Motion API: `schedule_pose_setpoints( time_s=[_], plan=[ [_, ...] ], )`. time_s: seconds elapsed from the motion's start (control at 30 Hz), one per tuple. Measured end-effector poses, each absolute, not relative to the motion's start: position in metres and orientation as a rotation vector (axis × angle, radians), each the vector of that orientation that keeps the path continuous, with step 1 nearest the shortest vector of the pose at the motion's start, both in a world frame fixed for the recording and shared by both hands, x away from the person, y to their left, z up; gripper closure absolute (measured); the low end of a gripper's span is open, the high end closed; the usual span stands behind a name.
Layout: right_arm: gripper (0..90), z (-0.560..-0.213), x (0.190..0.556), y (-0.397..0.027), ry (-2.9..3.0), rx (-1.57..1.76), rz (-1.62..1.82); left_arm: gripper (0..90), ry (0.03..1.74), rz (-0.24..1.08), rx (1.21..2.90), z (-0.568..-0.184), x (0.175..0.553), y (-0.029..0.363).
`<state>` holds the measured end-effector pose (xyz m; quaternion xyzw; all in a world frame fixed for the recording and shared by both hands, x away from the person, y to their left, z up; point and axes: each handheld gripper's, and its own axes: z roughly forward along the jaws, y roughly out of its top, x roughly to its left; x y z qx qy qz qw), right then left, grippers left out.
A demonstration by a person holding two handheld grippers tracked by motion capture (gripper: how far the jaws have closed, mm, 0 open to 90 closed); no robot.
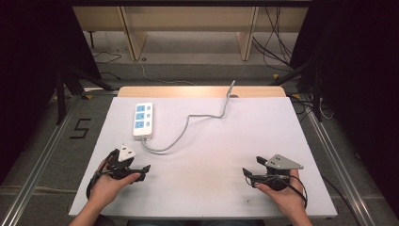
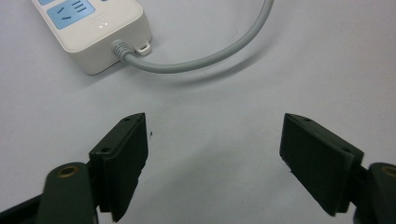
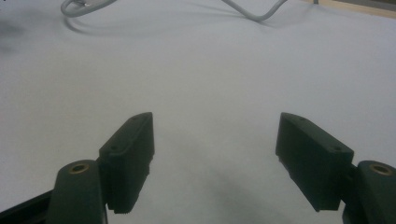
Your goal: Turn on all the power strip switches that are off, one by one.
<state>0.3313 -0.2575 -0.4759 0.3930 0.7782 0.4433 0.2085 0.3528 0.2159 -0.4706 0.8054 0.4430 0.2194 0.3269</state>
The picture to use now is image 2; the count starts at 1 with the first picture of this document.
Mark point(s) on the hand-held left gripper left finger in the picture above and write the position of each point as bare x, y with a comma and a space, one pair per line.
120, 161

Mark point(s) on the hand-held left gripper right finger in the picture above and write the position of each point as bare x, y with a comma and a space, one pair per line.
317, 165

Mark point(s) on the white power strip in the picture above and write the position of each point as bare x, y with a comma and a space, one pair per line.
93, 34

